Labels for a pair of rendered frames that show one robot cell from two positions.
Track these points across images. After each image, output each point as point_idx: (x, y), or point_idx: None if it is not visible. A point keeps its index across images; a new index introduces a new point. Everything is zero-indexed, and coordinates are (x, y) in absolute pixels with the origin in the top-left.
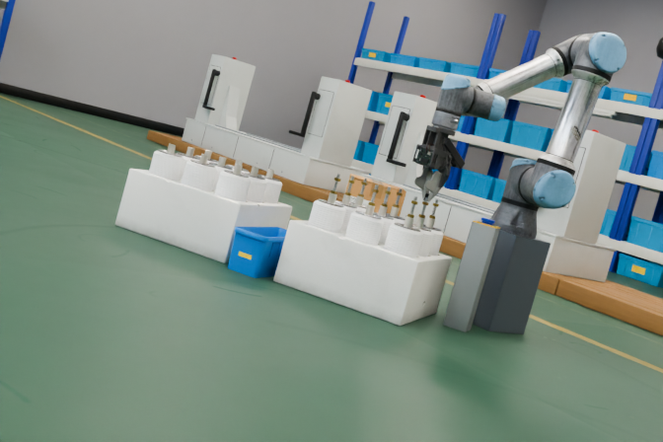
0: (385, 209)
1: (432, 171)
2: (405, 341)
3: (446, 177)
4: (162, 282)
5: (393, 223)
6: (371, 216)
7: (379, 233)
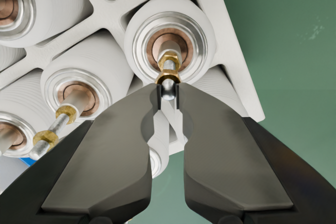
0: (81, 110)
1: (104, 204)
2: (278, 115)
3: (310, 192)
4: (162, 221)
5: (120, 88)
6: (158, 173)
7: (167, 136)
